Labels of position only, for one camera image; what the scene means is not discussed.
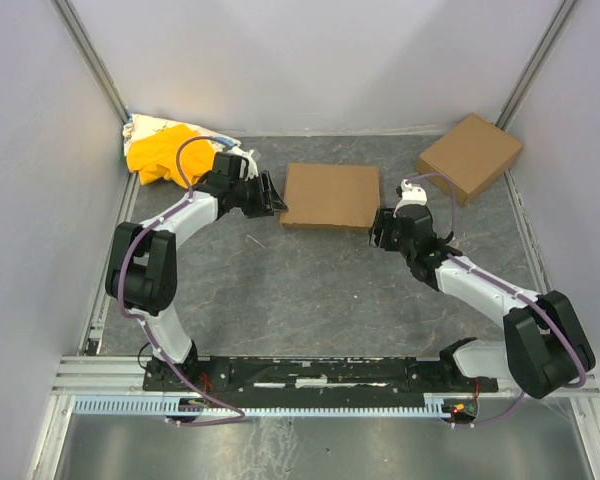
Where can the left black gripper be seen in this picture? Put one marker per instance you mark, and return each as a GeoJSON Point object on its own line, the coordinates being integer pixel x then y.
{"type": "Point", "coordinates": [262, 193]}

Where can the closed brown cardboard box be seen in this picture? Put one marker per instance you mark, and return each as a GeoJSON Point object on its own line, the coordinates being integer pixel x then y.
{"type": "Point", "coordinates": [472, 155]}

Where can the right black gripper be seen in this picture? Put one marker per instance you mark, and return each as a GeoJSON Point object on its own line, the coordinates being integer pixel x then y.
{"type": "Point", "coordinates": [387, 230]}

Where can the right aluminium corner post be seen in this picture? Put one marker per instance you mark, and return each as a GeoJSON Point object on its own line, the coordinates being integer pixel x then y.
{"type": "Point", "coordinates": [549, 39]}

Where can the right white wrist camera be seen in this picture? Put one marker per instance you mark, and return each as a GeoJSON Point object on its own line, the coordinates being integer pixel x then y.
{"type": "Point", "coordinates": [410, 194]}

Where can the aluminium corner post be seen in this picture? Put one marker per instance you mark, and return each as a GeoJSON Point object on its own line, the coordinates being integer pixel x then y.
{"type": "Point", "coordinates": [81, 39]}
{"type": "Point", "coordinates": [549, 39]}

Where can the aluminium frame rail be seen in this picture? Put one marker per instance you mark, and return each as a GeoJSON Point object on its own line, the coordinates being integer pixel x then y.
{"type": "Point", "coordinates": [102, 375]}

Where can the left aluminium corner post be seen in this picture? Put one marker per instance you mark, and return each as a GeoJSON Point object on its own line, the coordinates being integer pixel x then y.
{"type": "Point", "coordinates": [81, 39]}

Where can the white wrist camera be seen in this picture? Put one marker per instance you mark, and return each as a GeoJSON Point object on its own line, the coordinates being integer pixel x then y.
{"type": "Point", "coordinates": [410, 194]}
{"type": "Point", "coordinates": [249, 166]}

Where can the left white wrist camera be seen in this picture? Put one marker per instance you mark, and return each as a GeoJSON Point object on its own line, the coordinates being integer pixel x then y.
{"type": "Point", "coordinates": [249, 166]}

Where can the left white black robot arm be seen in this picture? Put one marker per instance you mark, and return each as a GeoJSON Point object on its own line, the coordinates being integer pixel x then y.
{"type": "Point", "coordinates": [142, 272]}

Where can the yellow cloth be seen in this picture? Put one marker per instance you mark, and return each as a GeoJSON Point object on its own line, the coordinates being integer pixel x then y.
{"type": "Point", "coordinates": [154, 158]}

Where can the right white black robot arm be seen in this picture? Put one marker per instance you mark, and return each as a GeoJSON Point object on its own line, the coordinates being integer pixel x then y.
{"type": "Point", "coordinates": [544, 346]}

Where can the white patterned cloth bag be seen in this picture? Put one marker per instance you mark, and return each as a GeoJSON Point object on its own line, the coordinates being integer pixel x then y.
{"type": "Point", "coordinates": [142, 126]}

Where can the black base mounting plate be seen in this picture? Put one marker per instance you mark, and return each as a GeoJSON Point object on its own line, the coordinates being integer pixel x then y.
{"type": "Point", "coordinates": [349, 382]}

